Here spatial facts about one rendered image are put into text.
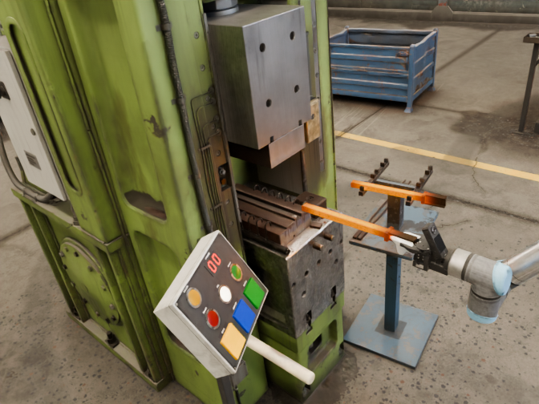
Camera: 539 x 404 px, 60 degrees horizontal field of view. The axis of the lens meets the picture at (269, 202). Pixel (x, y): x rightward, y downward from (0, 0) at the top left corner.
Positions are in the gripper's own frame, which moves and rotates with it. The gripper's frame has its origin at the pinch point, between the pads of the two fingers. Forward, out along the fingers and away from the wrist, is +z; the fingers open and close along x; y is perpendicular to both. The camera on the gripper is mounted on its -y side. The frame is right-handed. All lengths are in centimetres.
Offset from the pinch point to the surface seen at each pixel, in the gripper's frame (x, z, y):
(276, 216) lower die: -4, 50, 9
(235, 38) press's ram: -18, 46, -65
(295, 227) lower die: -2.8, 41.5, 11.6
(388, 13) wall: 750, 411, 100
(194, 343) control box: -72, 22, 1
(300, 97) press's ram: 6, 42, -39
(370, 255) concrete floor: 102, 67, 108
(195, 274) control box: -61, 30, -12
